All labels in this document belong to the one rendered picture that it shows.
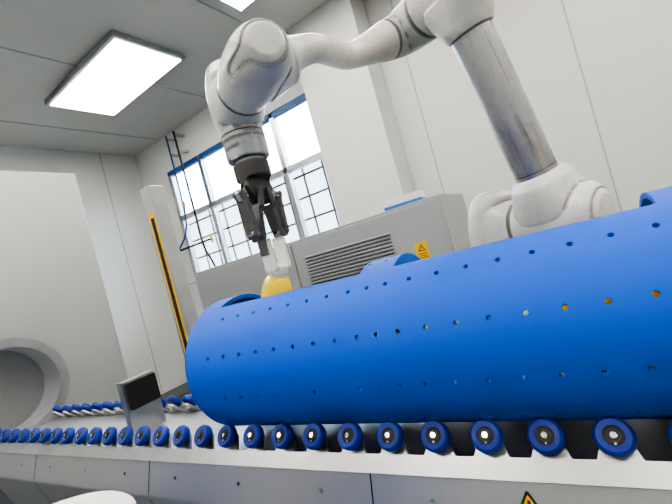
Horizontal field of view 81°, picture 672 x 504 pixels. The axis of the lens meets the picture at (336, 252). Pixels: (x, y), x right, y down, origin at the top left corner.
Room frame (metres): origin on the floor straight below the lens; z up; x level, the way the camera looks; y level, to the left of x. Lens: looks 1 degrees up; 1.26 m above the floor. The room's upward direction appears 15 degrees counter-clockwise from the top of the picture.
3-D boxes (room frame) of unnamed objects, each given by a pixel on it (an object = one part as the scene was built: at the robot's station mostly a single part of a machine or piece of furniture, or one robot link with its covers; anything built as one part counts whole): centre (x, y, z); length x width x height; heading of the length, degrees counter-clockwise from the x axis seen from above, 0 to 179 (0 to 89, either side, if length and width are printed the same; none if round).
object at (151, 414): (1.13, 0.64, 1.00); 0.10 x 0.04 x 0.15; 150
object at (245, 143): (0.83, 0.12, 1.53); 0.09 x 0.09 x 0.06
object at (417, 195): (2.47, -0.50, 1.48); 0.24 x 0.12 x 0.08; 65
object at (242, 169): (0.83, 0.12, 1.45); 0.08 x 0.07 x 0.09; 150
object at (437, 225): (2.93, 0.16, 0.72); 2.15 x 0.54 x 1.45; 57
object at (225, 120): (0.82, 0.12, 1.64); 0.13 x 0.11 x 0.16; 27
